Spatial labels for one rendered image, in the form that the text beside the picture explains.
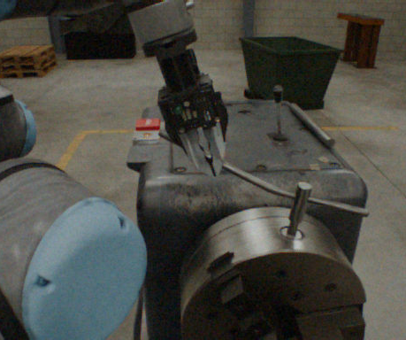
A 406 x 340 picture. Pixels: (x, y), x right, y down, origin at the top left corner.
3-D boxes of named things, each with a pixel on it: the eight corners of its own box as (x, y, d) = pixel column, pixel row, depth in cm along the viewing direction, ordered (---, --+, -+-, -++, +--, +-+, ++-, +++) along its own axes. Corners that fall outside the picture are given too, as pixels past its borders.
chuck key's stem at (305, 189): (294, 245, 63) (312, 183, 58) (293, 253, 61) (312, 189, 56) (280, 242, 63) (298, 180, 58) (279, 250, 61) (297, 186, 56)
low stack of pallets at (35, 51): (19, 65, 825) (15, 45, 806) (58, 65, 832) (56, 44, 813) (-3, 79, 714) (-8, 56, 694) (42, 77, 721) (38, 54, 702)
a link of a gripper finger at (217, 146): (218, 190, 55) (198, 131, 51) (214, 172, 60) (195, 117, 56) (239, 183, 54) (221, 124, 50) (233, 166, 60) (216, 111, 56)
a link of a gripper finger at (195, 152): (196, 197, 55) (175, 138, 51) (195, 178, 60) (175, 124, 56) (218, 190, 55) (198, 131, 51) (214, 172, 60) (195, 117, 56)
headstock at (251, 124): (149, 207, 138) (142, 100, 121) (280, 202, 142) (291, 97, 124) (138, 345, 85) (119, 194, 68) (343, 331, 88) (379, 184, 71)
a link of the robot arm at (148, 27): (130, 11, 50) (188, -9, 50) (142, 45, 52) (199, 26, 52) (123, 15, 43) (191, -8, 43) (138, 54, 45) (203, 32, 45)
